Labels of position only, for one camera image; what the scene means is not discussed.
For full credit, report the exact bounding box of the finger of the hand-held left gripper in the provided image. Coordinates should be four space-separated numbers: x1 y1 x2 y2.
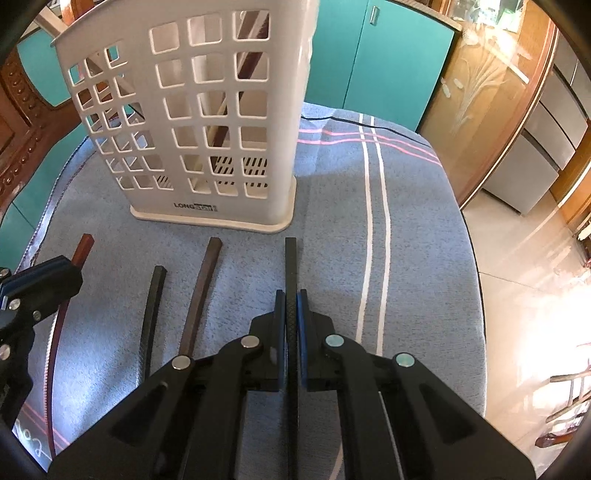
0 257 84 428

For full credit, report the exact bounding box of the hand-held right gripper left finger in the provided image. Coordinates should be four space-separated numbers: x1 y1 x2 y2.
46 290 287 480

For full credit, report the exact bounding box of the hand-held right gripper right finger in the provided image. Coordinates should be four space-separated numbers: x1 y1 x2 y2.
298 289 536 480

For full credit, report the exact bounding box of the black patterned chopstick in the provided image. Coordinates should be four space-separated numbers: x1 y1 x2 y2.
284 237 301 480

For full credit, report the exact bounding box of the light wooden chopstick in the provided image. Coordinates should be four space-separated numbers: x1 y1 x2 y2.
191 92 232 195

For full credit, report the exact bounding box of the dark red-brown chopstick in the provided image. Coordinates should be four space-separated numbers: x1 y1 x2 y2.
233 11 271 86

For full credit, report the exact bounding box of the brown chopstick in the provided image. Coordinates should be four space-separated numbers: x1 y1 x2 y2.
178 237 223 358

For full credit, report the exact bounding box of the black belt left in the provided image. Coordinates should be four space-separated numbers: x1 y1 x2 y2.
139 265 167 381

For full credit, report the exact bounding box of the blue striped tablecloth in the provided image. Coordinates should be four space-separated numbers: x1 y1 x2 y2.
14 102 488 480

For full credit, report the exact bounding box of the carved wooden chair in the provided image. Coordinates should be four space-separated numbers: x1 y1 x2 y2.
0 44 139 217

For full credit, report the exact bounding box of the wooden stool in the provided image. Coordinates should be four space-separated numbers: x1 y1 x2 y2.
536 342 591 448

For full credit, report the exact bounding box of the wood framed glass door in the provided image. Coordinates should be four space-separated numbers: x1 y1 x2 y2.
418 0 561 208

